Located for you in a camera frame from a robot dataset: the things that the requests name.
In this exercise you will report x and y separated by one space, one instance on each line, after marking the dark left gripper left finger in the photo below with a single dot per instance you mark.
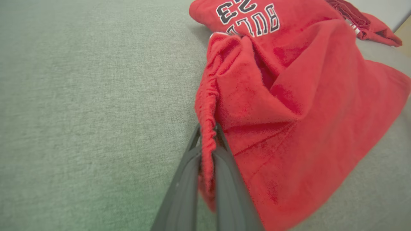
181 199

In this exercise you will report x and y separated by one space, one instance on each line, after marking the grey fabric sofa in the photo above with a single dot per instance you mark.
80 112

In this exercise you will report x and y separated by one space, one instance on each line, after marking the red number 23 jersey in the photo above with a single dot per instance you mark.
289 9

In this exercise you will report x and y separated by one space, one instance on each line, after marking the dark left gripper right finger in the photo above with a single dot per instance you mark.
232 199

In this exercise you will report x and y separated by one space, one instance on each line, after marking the red shorts white band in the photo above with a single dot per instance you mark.
305 128

